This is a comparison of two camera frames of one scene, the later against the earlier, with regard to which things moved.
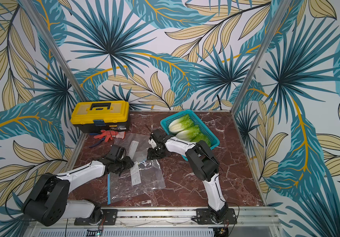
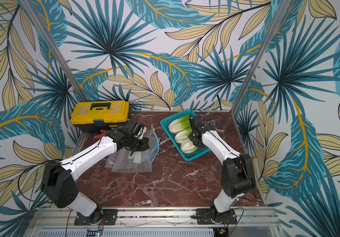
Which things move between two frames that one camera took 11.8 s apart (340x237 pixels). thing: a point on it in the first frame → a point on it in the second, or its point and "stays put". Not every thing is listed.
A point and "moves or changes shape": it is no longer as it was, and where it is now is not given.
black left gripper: x=129 y=164 → x=145 y=146
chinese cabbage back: x=179 y=125 stays put
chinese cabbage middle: x=190 y=134 stays put
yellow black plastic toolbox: x=96 y=116 stays put
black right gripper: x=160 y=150 → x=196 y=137
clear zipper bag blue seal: x=140 y=180 moves or changes shape
